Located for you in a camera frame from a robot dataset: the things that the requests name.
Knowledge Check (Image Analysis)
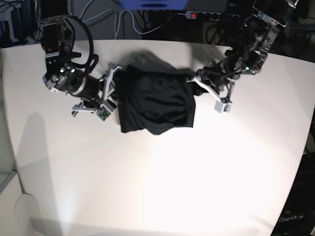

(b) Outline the black OpenArm control box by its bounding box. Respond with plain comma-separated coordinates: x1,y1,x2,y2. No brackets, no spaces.
271,153,315,236

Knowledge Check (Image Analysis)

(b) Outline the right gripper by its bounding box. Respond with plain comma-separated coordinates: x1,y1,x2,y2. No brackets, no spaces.
71,65,122,121

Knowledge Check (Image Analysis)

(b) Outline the light grey cable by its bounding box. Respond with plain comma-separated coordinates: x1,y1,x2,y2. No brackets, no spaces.
77,7,186,39

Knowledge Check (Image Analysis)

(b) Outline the black power adapter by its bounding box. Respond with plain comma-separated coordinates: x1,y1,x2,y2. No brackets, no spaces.
10,0,37,40

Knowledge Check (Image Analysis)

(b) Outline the grey power strip red switch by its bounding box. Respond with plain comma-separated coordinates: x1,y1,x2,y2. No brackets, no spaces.
181,11,241,22

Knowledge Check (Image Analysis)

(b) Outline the dark long-sleeve T-shirt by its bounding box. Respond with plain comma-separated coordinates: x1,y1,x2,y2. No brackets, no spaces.
114,51,196,135

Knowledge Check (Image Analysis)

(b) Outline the blue plastic bin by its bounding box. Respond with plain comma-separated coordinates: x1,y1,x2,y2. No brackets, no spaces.
119,0,188,10

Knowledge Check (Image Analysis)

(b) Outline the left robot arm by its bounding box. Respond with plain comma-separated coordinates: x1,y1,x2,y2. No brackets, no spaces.
186,0,298,113

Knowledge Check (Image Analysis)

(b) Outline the glass side panel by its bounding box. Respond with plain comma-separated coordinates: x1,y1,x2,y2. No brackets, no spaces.
0,108,15,187

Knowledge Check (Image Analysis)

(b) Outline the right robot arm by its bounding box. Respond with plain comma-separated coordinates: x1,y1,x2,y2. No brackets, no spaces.
34,0,122,121

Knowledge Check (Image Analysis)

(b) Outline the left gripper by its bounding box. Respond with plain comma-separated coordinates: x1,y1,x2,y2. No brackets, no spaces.
186,70,235,113

